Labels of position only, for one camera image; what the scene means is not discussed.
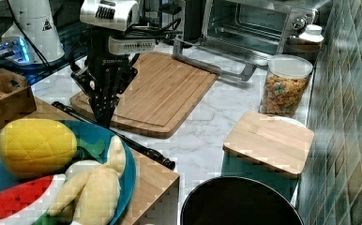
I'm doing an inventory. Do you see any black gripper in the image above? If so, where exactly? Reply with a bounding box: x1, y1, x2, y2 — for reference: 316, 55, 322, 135
70, 29, 138, 128

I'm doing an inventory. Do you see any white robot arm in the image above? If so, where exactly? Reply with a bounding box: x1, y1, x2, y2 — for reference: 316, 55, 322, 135
69, 0, 138, 128

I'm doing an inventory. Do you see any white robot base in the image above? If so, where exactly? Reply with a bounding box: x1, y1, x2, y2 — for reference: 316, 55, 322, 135
0, 0, 65, 67

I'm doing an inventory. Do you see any bamboo cutting board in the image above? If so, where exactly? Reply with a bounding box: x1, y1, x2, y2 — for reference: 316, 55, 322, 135
69, 52, 219, 140

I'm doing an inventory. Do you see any yellow plush pineapple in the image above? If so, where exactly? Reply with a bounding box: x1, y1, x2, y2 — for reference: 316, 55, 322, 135
0, 118, 106, 179

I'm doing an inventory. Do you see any cream plush banana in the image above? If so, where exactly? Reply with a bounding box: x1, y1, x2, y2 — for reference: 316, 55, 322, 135
48, 136, 126, 225

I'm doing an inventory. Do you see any red plush watermelon slice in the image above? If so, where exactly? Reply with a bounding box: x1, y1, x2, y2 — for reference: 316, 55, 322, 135
0, 174, 66, 225

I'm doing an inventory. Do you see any black silver toaster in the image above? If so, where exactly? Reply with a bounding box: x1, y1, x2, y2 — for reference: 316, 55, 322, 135
170, 0, 206, 43

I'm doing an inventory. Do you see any silver toaster oven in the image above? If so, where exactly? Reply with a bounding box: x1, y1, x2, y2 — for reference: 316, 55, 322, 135
173, 0, 333, 81

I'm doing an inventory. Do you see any black round pot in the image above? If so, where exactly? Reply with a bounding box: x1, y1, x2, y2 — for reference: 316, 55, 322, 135
180, 176, 304, 225

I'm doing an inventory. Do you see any teal container with bamboo lid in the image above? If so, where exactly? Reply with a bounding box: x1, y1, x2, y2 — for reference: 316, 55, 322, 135
221, 112, 314, 201

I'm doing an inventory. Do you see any cereal jar with white lid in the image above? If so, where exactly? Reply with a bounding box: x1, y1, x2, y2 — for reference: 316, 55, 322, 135
259, 54, 313, 117

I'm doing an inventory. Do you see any white lidded bottle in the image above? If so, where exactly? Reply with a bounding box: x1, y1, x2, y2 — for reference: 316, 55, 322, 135
284, 24, 324, 61

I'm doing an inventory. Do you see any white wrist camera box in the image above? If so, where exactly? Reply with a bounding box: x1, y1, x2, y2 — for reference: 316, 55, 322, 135
108, 37, 156, 55

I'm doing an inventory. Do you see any wooden tray with handle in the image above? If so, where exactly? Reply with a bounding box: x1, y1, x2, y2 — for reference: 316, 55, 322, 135
0, 68, 37, 129

